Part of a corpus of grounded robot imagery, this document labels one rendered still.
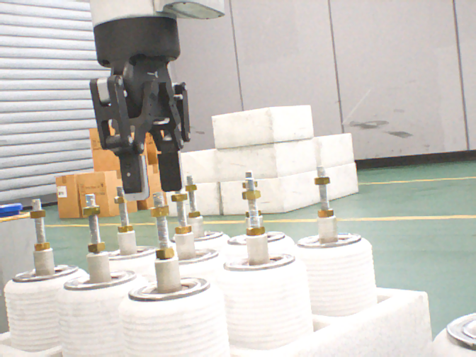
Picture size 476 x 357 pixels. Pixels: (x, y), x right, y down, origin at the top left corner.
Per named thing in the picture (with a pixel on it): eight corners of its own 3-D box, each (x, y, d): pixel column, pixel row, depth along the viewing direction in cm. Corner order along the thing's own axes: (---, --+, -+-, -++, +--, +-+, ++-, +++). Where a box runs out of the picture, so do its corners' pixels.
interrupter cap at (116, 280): (125, 273, 74) (125, 266, 74) (146, 282, 67) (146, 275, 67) (57, 286, 71) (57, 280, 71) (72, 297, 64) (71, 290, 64)
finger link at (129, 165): (122, 134, 57) (129, 193, 57) (103, 136, 54) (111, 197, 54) (137, 132, 56) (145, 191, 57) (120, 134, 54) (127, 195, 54)
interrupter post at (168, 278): (152, 297, 60) (148, 261, 59) (163, 291, 62) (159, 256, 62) (177, 297, 59) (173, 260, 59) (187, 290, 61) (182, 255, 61)
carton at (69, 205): (93, 211, 493) (87, 171, 492) (113, 210, 478) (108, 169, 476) (59, 218, 471) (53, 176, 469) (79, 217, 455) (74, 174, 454)
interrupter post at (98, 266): (109, 280, 71) (105, 250, 70) (115, 283, 68) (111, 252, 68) (86, 285, 70) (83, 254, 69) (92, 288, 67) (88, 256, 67)
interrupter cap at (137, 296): (114, 307, 58) (112, 299, 58) (149, 286, 65) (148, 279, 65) (194, 303, 56) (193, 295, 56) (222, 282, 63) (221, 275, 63)
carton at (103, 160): (148, 165, 461) (143, 122, 459) (123, 168, 442) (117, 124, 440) (119, 168, 479) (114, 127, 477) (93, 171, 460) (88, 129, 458)
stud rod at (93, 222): (105, 264, 69) (95, 193, 69) (100, 266, 68) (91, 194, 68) (96, 265, 69) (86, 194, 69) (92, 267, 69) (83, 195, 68)
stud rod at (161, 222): (160, 275, 60) (149, 193, 60) (165, 273, 61) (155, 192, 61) (169, 275, 60) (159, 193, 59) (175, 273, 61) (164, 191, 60)
